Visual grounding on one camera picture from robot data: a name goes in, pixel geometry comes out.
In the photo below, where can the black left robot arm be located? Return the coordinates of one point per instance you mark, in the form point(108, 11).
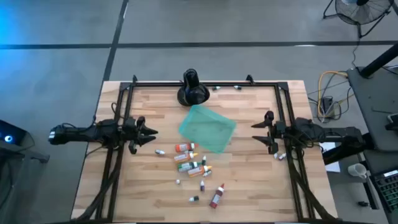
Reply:
point(77, 133)

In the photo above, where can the black desk lamp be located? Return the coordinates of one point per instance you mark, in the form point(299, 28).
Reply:
point(192, 93)

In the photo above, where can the black keypad device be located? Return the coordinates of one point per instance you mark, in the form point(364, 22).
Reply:
point(388, 189)

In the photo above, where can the large yellow food coloring bottle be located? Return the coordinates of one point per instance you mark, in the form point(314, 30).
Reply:
point(183, 157)
point(197, 171)

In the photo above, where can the large red food coloring bottle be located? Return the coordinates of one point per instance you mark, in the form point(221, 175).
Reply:
point(215, 199)

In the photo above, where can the small dropper bottle white cap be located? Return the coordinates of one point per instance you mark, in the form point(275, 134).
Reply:
point(275, 155)
point(216, 88)
point(282, 156)

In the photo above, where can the small purple dropper bottle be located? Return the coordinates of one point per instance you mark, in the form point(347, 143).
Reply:
point(202, 186)

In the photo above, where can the white mug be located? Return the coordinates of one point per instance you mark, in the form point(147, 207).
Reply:
point(357, 170)

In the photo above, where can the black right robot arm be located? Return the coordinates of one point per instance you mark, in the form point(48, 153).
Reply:
point(329, 134)

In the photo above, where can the teal translucent plastic bin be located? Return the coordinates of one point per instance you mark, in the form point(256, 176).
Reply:
point(206, 129)

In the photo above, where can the black table clamp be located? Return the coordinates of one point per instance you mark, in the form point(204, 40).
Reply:
point(134, 79)
point(249, 79)

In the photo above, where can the large green food coloring bottle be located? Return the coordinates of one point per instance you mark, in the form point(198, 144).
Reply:
point(186, 167)

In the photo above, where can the black computer blue light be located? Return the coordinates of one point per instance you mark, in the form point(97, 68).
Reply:
point(12, 133)

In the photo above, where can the white paper sheet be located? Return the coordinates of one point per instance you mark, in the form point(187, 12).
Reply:
point(334, 168)

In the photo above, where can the black side table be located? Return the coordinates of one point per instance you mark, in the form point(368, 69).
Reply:
point(370, 99)

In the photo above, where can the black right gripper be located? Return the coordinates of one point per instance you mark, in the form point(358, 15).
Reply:
point(276, 130)

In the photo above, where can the black pole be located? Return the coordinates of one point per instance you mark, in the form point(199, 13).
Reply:
point(379, 62)

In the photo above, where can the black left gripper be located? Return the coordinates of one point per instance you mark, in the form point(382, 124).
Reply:
point(130, 132)

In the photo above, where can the black floor fan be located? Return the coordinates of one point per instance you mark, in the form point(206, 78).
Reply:
point(363, 14)

